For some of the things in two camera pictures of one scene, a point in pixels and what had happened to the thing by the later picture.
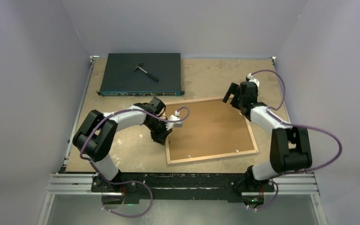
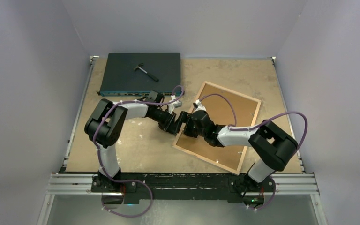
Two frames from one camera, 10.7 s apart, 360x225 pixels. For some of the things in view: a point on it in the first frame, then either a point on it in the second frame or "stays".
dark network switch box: [119, 78] stays
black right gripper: [234, 89] -> [187, 131]
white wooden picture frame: [169, 161] -> [177, 138]
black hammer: [151, 76] stays
